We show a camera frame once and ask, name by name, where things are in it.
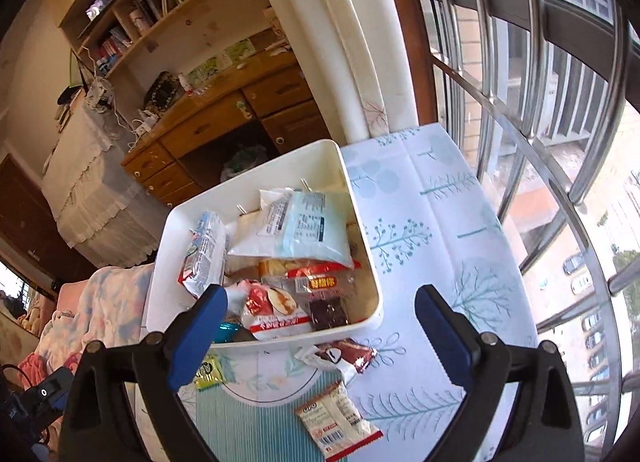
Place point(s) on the window with metal bars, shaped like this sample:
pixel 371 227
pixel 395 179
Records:
pixel 580 11

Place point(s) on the beige plush toy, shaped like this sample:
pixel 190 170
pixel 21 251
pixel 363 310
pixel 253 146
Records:
pixel 27 318

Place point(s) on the pastel floral blanket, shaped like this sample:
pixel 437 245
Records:
pixel 115 302

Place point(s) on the white plastic bin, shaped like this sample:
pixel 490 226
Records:
pixel 327 171

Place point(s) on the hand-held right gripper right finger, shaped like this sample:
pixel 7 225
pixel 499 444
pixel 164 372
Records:
pixel 445 337

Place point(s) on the cream curtain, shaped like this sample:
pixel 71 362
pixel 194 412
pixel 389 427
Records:
pixel 340 41

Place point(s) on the black round object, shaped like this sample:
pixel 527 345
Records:
pixel 67 94

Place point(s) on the white printed pouch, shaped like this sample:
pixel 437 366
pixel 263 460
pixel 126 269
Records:
pixel 97 91

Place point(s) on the silver biscuit pack red end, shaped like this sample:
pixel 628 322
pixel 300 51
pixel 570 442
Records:
pixel 202 252

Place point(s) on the teal striped placemat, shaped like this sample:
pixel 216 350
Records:
pixel 235 427

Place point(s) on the wooden desk with drawers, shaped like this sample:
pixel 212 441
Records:
pixel 200 126

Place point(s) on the white lace cover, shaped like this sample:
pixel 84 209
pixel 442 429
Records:
pixel 95 202

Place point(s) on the waste bin with bag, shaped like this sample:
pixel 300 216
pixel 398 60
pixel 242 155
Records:
pixel 245 156

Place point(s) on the wooden bookshelf hutch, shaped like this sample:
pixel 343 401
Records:
pixel 200 26

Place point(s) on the red-edged packet dark filling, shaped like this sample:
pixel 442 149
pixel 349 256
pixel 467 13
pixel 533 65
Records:
pixel 325 302

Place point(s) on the black patterned pouch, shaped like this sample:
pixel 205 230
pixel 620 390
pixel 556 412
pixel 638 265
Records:
pixel 162 91

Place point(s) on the small white bottle red cap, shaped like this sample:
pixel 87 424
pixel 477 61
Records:
pixel 186 84

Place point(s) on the red white bread wrapper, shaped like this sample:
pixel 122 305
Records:
pixel 272 314

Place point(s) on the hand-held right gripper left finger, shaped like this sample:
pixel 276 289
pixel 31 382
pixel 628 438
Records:
pixel 197 337

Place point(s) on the white drawer lock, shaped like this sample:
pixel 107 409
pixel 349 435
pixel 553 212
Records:
pixel 243 106

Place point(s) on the green picture card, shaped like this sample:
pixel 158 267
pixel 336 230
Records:
pixel 210 69
pixel 242 49

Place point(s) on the light blue packet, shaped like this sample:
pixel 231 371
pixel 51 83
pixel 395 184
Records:
pixel 305 234

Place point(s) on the small blue foil packet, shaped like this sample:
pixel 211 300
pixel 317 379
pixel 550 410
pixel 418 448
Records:
pixel 227 332

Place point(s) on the small white packet red edge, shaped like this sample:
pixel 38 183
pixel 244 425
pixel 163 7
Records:
pixel 340 419

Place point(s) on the row of red white books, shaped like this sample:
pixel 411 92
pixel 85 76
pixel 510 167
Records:
pixel 112 44

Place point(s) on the brown wooden door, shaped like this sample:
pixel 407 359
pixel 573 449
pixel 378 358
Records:
pixel 25 212

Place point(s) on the yellow-green packet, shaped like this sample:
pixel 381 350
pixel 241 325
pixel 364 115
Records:
pixel 210 373

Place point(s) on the white power strip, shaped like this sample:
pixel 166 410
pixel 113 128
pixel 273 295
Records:
pixel 142 126

